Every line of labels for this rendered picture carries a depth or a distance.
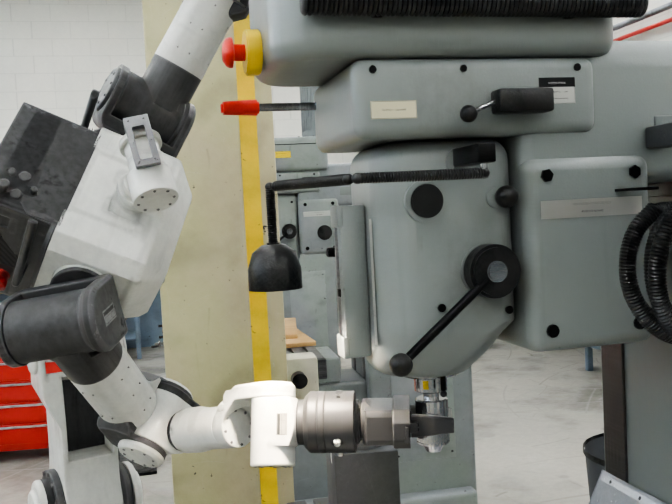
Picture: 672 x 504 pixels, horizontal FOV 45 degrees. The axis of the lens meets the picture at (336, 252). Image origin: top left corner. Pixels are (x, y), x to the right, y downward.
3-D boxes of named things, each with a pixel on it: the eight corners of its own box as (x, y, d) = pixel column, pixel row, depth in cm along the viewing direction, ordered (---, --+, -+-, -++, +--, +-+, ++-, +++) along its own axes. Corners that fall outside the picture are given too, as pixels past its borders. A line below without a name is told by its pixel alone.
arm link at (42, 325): (43, 392, 119) (-4, 340, 109) (53, 342, 125) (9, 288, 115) (119, 379, 118) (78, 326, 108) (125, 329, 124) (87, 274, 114)
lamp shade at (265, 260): (238, 290, 109) (235, 244, 108) (280, 285, 114) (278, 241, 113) (270, 293, 103) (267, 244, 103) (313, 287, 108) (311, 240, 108)
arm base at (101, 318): (15, 391, 115) (-21, 330, 109) (41, 333, 126) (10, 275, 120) (116, 374, 114) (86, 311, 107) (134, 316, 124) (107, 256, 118)
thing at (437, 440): (445, 447, 114) (443, 409, 113) (412, 445, 116) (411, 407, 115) (453, 438, 118) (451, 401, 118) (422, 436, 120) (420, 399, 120)
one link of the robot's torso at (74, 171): (-65, 332, 133) (-49, 214, 106) (14, 182, 154) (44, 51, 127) (110, 391, 141) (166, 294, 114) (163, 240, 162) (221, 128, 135)
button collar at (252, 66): (248, 71, 106) (246, 24, 105) (243, 79, 111) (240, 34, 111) (264, 71, 106) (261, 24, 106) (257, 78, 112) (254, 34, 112)
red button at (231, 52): (224, 65, 106) (222, 34, 106) (221, 70, 110) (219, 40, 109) (249, 65, 107) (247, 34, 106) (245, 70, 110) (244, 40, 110)
